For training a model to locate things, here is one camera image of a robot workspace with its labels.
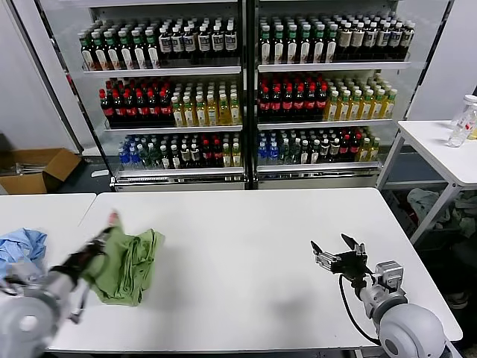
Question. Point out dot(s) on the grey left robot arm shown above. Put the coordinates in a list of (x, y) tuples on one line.
[(26, 320)]

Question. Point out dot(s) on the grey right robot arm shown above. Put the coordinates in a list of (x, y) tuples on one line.
[(410, 328)]

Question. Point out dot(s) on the light blue crumpled cloth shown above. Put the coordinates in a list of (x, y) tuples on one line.
[(18, 248)]

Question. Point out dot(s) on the white cooler shelf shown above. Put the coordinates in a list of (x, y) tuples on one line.
[(179, 172), (328, 125), (335, 67), (167, 71), (316, 168), (167, 129)]

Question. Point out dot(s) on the yellowish plastic bottle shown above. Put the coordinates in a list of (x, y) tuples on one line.
[(473, 132)]

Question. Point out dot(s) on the blue water bottle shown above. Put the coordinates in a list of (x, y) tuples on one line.
[(135, 158), (263, 153), (274, 153), (123, 158)]

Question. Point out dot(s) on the white side table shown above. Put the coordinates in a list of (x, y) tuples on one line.
[(428, 138)]

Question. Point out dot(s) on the green-tinted water bottle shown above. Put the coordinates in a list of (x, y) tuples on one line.
[(285, 153), (295, 153), (146, 158), (155, 158)]

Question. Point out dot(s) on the clear white-cap plastic bottle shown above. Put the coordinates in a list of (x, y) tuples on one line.
[(469, 110)]

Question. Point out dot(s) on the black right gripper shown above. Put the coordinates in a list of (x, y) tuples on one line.
[(350, 264)]

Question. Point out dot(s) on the black shoe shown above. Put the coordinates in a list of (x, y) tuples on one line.
[(457, 300)]

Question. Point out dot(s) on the white-cap dark drink bottle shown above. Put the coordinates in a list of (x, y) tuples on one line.
[(165, 158), (196, 158), (315, 153), (175, 158), (230, 41), (178, 44), (165, 44), (217, 42), (191, 43), (305, 153), (185, 158), (335, 152), (325, 153), (204, 43)]

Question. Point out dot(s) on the yellow tea bottle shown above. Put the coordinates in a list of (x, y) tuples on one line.
[(223, 114), (227, 157), (331, 110), (189, 115), (364, 151), (178, 115), (211, 115), (234, 114), (390, 108), (367, 109), (355, 109), (200, 115), (236, 157), (343, 109), (374, 151), (378, 108)]

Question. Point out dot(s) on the grey white cloth pile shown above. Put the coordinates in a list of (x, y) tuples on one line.
[(425, 205)]

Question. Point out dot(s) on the beige-label dark drink bottle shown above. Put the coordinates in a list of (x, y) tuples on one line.
[(395, 37), (383, 38), (357, 39), (345, 39), (408, 37), (370, 38)]

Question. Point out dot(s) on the pale green cloth pile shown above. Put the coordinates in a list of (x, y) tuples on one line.
[(466, 223)]

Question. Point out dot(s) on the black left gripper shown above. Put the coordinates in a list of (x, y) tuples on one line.
[(87, 257)]

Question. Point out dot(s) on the light green shirt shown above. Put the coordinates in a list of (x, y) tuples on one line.
[(126, 268)]

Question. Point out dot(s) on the metal rods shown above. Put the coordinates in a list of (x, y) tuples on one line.
[(26, 168)]

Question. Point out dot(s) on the green-cap dark tea bottle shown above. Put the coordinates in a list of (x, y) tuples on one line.
[(113, 56), (265, 48), (88, 56), (140, 54), (305, 47), (101, 56), (278, 48), (153, 54), (331, 47), (126, 55), (318, 47), (291, 48)]

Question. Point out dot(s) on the red-cap cola bottle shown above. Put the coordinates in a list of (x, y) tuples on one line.
[(165, 110), (287, 106), (108, 111), (141, 110), (310, 105), (275, 106), (206, 157), (130, 110), (299, 106), (119, 111), (345, 152), (217, 157), (153, 110), (321, 105), (356, 151), (264, 106)]

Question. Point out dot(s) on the open cardboard box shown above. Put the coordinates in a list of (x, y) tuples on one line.
[(22, 184)]

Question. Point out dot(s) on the small white flat object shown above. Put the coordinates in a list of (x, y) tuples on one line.
[(100, 174)]

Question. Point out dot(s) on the open glass cooler door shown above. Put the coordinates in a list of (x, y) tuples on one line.
[(428, 37), (57, 74)]

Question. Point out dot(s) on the beverage cooler cabinet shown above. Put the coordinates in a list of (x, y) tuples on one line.
[(179, 182), (316, 181)]

